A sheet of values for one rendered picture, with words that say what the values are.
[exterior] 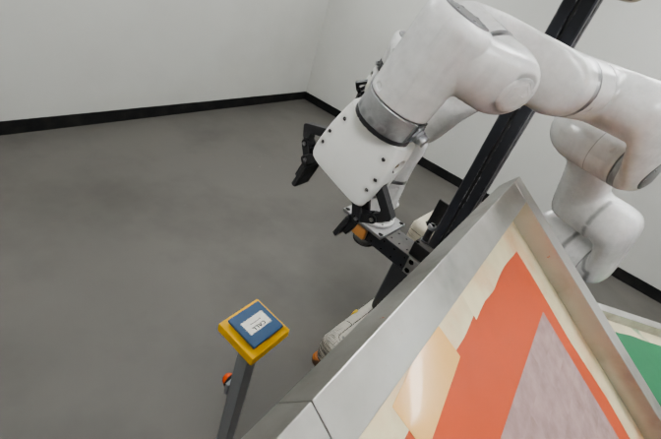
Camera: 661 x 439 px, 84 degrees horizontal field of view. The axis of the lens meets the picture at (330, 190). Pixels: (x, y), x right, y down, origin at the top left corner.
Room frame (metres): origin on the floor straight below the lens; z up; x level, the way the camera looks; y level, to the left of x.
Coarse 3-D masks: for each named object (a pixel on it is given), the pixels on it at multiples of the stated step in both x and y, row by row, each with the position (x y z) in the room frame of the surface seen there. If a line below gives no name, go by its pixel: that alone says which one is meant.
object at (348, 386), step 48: (528, 192) 0.58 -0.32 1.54; (480, 240) 0.37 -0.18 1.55; (528, 240) 0.53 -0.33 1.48; (432, 288) 0.26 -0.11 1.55; (576, 288) 0.49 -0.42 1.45; (384, 336) 0.19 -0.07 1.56; (336, 384) 0.14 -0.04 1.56; (384, 384) 0.16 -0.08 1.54; (624, 384) 0.42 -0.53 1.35; (288, 432) 0.10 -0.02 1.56; (336, 432) 0.12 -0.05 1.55
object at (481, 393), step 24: (480, 336) 0.30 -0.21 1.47; (480, 360) 0.27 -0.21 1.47; (456, 384) 0.23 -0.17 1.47; (480, 384) 0.25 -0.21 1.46; (504, 384) 0.27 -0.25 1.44; (456, 408) 0.21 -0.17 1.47; (480, 408) 0.23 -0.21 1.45; (504, 408) 0.25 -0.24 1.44; (408, 432) 0.17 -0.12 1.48; (456, 432) 0.19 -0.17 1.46; (480, 432) 0.21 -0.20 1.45; (504, 432) 0.22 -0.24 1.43; (528, 432) 0.25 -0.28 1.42
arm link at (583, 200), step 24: (576, 120) 0.65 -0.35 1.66; (576, 144) 0.62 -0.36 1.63; (600, 144) 0.60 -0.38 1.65; (624, 144) 0.58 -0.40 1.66; (576, 168) 0.68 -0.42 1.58; (600, 168) 0.58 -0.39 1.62; (576, 192) 0.68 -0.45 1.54; (600, 192) 0.67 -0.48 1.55; (576, 216) 0.67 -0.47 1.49; (600, 216) 0.65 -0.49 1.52; (624, 216) 0.64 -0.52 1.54; (600, 240) 0.63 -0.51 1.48; (624, 240) 0.62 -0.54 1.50; (600, 264) 0.63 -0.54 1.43
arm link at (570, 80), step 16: (480, 16) 0.45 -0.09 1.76; (496, 16) 0.51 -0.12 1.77; (512, 32) 0.53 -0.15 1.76; (528, 32) 0.53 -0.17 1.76; (528, 48) 0.53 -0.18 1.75; (544, 48) 0.52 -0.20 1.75; (560, 48) 0.52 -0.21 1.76; (544, 64) 0.52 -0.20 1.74; (560, 64) 0.51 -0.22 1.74; (576, 64) 0.51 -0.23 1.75; (592, 64) 0.51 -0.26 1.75; (544, 80) 0.52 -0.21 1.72; (560, 80) 0.51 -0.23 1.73; (576, 80) 0.50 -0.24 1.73; (592, 80) 0.50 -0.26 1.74; (544, 96) 0.51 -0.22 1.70; (560, 96) 0.50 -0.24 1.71; (576, 96) 0.49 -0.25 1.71; (592, 96) 0.51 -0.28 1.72; (544, 112) 0.51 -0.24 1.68; (560, 112) 0.50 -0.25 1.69; (576, 112) 0.52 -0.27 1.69
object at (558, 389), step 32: (512, 256) 0.47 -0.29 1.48; (512, 288) 0.41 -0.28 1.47; (480, 320) 0.32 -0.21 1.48; (512, 320) 0.36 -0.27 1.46; (544, 320) 0.41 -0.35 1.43; (512, 352) 0.32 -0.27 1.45; (544, 352) 0.36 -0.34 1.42; (576, 352) 0.42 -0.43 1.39; (544, 384) 0.32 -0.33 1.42; (576, 384) 0.36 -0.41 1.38; (544, 416) 0.28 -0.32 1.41; (576, 416) 0.32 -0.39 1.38; (608, 416) 0.36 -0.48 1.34
